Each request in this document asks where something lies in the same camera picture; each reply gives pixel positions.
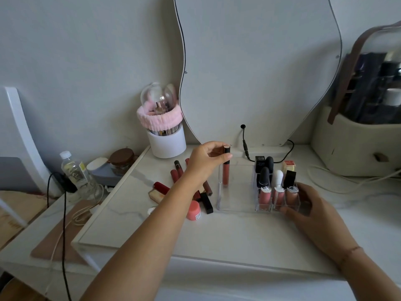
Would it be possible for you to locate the person's left hand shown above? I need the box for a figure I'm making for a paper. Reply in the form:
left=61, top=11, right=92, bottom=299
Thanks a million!
left=185, top=141, right=233, bottom=185

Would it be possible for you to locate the person's right hand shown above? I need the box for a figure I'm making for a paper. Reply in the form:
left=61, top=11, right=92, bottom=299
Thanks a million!
left=280, top=182, right=361, bottom=264

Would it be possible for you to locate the pink lip gloss black cap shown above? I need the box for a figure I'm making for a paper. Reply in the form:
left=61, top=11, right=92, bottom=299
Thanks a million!
left=221, top=145, right=232, bottom=188

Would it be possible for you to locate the clear acrylic makeup organizer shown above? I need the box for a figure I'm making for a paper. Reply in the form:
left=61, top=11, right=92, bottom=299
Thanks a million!
left=216, top=159, right=302, bottom=214

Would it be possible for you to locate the person's right forearm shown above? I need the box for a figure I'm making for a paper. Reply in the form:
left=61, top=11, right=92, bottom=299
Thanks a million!
left=338, top=247, right=401, bottom=301

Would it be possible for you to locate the person's left forearm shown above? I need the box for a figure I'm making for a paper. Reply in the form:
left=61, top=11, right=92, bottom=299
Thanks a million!
left=80, top=174, right=202, bottom=301

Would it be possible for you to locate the clear pink gloss black cap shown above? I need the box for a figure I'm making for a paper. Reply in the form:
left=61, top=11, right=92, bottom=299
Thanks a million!
left=285, top=185, right=300, bottom=208

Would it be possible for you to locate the pink gloss silver cap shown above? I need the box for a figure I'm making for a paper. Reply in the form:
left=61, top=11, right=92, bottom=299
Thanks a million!
left=258, top=186, right=272, bottom=212
left=273, top=185, right=286, bottom=211

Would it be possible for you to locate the black square tall lipstick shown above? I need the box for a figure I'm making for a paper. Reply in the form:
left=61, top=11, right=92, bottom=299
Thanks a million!
left=283, top=170, right=297, bottom=189

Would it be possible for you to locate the white bullet lipstick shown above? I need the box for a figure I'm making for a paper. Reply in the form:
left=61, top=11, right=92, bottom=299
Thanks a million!
left=271, top=170, right=284, bottom=189

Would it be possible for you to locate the black bullet lipstick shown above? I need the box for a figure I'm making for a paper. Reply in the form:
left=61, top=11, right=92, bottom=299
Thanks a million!
left=256, top=167, right=271, bottom=189

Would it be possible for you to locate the white brush holder clear dome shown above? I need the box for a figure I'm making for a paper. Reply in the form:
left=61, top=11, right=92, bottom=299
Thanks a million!
left=140, top=82, right=187, bottom=159

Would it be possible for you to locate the pink round balm jar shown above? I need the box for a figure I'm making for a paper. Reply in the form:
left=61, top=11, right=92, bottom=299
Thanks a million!
left=186, top=200, right=201, bottom=221

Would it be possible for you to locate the beige gold lipstick case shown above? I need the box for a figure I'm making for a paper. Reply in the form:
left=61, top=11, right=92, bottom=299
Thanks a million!
left=148, top=188, right=165, bottom=204

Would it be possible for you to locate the pink fluffy headband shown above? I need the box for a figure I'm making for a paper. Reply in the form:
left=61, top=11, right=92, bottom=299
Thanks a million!
left=136, top=103, right=183, bottom=129

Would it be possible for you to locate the beige cosmetic storage box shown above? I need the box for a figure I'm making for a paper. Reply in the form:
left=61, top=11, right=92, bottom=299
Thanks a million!
left=311, top=21, right=401, bottom=178

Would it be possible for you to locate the glass jar brown lid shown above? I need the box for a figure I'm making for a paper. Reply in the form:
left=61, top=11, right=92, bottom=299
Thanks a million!
left=108, top=148, right=135, bottom=176

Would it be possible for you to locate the white and grey device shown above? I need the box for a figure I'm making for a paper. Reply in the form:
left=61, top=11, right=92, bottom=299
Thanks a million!
left=86, top=157, right=123, bottom=187

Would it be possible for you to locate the clear plastic water bottle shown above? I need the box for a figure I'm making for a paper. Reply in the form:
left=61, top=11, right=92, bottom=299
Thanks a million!
left=60, top=150, right=95, bottom=198

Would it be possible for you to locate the white wooden chair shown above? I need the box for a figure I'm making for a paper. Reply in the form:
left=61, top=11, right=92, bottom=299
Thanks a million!
left=0, top=87, right=64, bottom=231

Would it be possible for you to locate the black mirror cable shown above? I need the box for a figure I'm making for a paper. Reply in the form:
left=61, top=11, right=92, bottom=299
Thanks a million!
left=240, top=124, right=295, bottom=163

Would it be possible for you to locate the thin white cable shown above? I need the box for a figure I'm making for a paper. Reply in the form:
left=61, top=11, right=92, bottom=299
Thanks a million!
left=307, top=165, right=401, bottom=195

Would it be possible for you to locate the thin brown bracelet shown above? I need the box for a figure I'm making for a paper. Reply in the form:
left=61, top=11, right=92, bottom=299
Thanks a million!
left=339, top=246, right=364, bottom=264

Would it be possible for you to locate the wavy frameless wall mirror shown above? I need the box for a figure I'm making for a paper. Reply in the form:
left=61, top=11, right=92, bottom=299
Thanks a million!
left=173, top=0, right=343, bottom=148

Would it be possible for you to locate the white charging cable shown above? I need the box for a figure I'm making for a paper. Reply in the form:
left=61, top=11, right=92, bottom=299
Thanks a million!
left=43, top=184, right=104, bottom=296

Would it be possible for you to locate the black power cable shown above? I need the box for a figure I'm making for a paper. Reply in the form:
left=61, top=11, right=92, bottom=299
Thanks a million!
left=46, top=172, right=73, bottom=301

